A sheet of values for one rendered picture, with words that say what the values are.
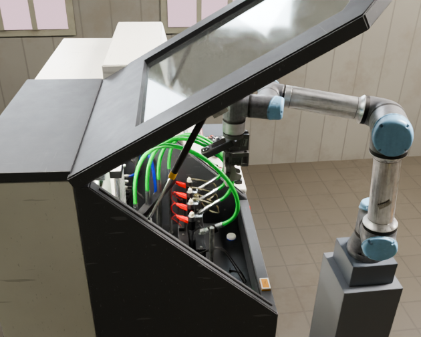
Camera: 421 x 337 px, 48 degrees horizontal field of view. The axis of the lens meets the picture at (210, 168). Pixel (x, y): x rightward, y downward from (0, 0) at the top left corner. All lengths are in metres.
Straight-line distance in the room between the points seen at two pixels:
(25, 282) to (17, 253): 0.11
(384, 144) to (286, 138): 2.78
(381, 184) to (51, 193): 1.01
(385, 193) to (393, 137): 0.21
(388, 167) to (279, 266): 1.75
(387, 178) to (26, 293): 1.16
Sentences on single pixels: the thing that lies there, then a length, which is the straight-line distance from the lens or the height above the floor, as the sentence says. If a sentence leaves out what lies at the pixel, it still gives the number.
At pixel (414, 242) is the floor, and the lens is 3.68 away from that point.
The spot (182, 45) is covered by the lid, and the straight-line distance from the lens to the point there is 1.73.
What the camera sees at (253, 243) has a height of 0.95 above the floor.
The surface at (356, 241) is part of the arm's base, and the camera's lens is 1.92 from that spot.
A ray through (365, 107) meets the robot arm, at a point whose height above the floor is 1.52.
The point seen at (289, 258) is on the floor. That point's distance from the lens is 3.27.
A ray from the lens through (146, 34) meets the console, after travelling 2.27.
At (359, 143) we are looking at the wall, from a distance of 4.52.
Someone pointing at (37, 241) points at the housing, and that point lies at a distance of 1.39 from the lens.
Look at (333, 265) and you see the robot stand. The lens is 2.04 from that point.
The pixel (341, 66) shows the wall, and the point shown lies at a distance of 4.14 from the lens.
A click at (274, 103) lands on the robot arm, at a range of 1.49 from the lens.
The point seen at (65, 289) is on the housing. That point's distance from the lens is 1.49.
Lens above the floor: 2.11
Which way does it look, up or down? 30 degrees down
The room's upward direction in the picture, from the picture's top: 1 degrees clockwise
